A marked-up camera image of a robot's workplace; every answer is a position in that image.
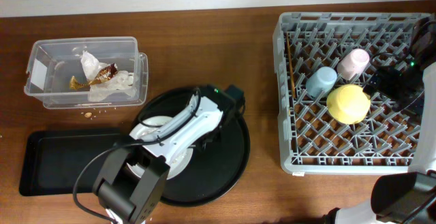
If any blue cup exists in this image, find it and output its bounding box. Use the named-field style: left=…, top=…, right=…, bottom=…
left=306, top=67, right=337, bottom=98

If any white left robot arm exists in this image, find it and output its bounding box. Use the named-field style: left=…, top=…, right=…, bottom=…
left=93, top=85, right=250, bottom=223

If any grey dishwasher rack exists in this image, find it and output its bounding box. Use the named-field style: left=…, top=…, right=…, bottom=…
left=272, top=12, right=434, bottom=175

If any white tissue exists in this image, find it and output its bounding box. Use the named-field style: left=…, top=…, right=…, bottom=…
left=80, top=51, right=137, bottom=102

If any gold snack wrapper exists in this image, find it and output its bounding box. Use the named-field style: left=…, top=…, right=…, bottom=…
left=69, top=63, right=118, bottom=91

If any wooden chopstick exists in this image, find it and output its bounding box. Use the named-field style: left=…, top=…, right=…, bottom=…
left=285, top=33, right=296, bottom=99

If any yellow bowl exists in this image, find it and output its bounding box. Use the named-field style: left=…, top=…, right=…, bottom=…
left=326, top=84, right=371, bottom=125

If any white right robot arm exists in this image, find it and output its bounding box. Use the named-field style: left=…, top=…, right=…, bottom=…
left=321, top=16, right=435, bottom=223

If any round black serving tray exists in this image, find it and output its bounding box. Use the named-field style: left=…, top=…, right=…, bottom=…
left=128, top=87, right=250, bottom=206

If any clear plastic waste bin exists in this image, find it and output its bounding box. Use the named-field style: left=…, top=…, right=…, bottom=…
left=24, top=37, right=149, bottom=109

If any pink cup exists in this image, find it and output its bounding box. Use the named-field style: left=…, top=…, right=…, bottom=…
left=337, top=48, right=370, bottom=80

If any black rectangular tray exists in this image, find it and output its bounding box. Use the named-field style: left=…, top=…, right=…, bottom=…
left=19, top=128, right=127, bottom=196

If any grey plate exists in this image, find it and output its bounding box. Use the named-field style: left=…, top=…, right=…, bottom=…
left=127, top=116, right=193, bottom=180

